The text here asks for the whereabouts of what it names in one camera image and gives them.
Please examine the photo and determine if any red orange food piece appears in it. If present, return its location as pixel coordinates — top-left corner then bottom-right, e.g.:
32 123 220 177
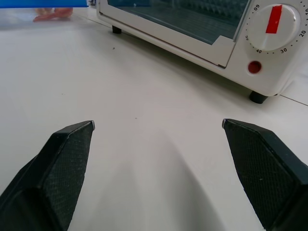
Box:
33 7 73 22

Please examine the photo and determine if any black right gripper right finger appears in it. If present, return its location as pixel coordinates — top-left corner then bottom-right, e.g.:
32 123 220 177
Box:
221 118 308 231

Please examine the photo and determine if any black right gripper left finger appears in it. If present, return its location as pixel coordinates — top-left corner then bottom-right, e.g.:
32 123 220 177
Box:
0 120 96 231

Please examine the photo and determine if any white timer knob red tape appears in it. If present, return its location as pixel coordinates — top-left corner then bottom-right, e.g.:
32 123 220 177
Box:
248 4 301 51

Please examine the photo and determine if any clear container blue lid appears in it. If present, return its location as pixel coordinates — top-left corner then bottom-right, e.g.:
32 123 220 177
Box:
0 0 89 31

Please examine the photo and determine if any glass oven door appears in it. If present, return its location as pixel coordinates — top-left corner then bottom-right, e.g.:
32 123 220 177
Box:
97 0 253 69

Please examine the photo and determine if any white toaster oven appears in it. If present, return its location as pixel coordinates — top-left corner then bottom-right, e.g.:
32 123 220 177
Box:
96 0 308 104

